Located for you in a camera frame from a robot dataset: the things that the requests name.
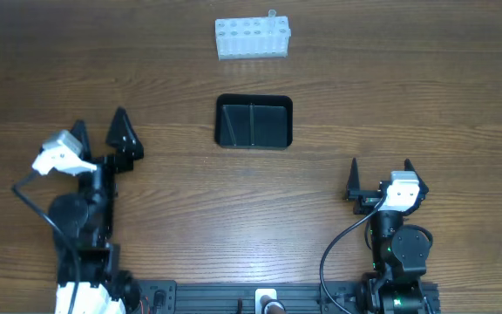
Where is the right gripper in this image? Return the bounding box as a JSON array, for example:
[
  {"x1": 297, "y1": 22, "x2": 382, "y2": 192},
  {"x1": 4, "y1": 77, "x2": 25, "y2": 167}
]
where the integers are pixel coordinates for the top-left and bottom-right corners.
[{"x1": 344, "y1": 157, "x2": 431, "y2": 215}]

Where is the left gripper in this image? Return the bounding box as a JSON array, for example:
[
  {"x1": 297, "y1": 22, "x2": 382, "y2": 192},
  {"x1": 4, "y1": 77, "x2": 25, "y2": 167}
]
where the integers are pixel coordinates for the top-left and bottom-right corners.
[{"x1": 68, "y1": 106, "x2": 145, "y2": 174}]

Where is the black tray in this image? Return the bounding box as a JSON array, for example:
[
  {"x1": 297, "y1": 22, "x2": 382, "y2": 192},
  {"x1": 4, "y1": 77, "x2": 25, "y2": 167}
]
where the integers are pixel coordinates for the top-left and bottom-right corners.
[{"x1": 214, "y1": 92, "x2": 295, "y2": 152}]

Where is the white test tube rack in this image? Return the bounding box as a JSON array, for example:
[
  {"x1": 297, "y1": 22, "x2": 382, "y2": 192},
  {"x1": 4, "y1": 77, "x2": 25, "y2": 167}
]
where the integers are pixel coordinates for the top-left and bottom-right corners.
[{"x1": 214, "y1": 16, "x2": 292, "y2": 61}]

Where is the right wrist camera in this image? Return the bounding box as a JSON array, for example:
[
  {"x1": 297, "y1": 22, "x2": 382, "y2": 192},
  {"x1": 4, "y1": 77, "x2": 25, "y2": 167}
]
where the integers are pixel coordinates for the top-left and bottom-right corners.
[{"x1": 383, "y1": 170, "x2": 421, "y2": 214}]

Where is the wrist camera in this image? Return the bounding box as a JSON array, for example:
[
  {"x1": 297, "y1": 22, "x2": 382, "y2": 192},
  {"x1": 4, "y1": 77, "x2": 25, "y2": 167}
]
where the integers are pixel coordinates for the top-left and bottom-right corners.
[
  {"x1": 383, "y1": 170, "x2": 421, "y2": 214},
  {"x1": 31, "y1": 129, "x2": 98, "y2": 177}
]

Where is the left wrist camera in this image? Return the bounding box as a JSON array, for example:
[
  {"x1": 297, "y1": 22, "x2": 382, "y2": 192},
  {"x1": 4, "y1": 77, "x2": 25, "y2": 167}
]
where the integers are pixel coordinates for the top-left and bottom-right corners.
[{"x1": 31, "y1": 129, "x2": 98, "y2": 177}]

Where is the black cable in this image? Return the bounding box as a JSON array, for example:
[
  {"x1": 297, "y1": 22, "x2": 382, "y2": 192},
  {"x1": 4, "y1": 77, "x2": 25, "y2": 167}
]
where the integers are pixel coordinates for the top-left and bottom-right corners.
[
  {"x1": 319, "y1": 195, "x2": 388, "y2": 314},
  {"x1": 10, "y1": 170, "x2": 82, "y2": 314}
]

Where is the mounting rail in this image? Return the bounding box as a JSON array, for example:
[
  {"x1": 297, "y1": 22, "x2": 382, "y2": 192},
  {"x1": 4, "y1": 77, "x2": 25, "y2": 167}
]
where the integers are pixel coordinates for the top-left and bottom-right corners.
[{"x1": 54, "y1": 280, "x2": 442, "y2": 314}]

